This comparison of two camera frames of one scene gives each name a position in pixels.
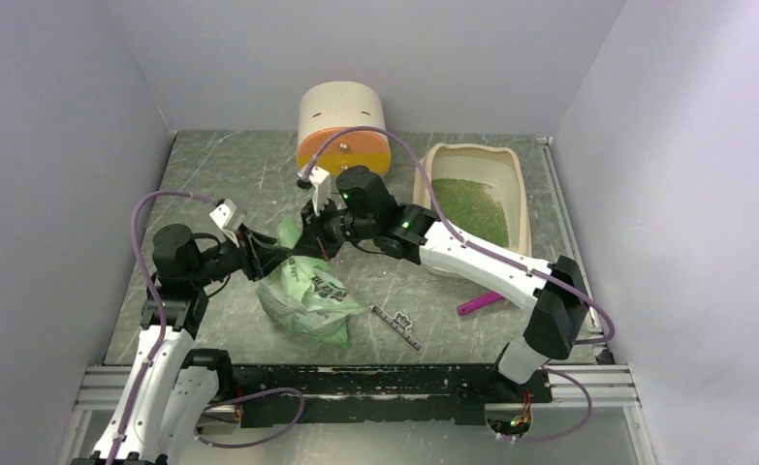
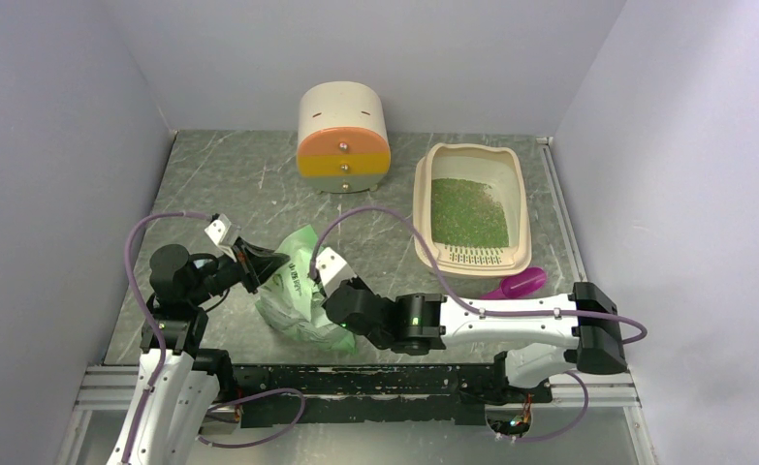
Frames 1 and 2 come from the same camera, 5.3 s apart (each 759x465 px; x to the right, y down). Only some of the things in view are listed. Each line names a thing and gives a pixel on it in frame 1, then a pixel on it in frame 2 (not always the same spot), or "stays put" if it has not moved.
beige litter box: [479, 195] stays put
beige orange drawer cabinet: [327, 107] stays put
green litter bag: [304, 295] stays put
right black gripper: [314, 236] to [354, 283]
